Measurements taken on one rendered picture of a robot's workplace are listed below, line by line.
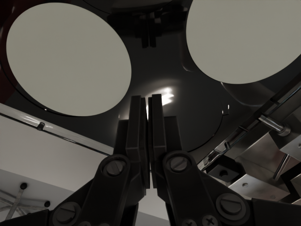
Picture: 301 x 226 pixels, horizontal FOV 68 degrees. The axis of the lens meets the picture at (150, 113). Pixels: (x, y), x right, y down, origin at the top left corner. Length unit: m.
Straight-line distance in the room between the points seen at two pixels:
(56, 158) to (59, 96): 0.20
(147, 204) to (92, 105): 0.32
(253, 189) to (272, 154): 0.05
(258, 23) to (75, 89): 0.16
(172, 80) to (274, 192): 0.21
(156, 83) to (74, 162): 0.25
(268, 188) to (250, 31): 0.20
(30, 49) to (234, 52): 0.16
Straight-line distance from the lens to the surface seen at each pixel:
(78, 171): 0.43
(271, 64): 0.21
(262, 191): 0.33
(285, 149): 0.28
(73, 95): 0.21
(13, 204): 2.25
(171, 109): 0.21
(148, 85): 0.20
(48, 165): 0.43
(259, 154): 0.32
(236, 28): 0.19
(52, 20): 0.19
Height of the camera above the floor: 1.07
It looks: 53 degrees down
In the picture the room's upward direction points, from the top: 179 degrees clockwise
